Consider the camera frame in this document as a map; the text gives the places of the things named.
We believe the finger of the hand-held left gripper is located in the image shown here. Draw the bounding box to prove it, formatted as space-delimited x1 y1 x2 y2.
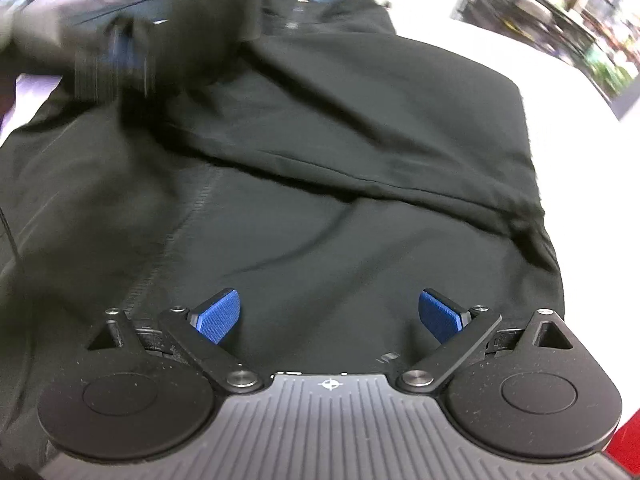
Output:
106 25 141 77

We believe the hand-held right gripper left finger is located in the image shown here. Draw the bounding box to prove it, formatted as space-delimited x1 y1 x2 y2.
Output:
87 287 264 393

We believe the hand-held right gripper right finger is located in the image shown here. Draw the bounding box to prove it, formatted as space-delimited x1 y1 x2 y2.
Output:
397 287 572 392

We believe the black zip jacket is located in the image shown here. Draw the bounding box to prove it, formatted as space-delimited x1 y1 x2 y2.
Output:
0 0 566 480

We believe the floral bed sheet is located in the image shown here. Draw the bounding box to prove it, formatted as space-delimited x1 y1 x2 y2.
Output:
0 2 640 411

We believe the red object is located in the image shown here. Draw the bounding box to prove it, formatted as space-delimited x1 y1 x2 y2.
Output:
602 417 640 480

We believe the black shelf rack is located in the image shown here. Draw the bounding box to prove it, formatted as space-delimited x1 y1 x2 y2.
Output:
450 0 640 108

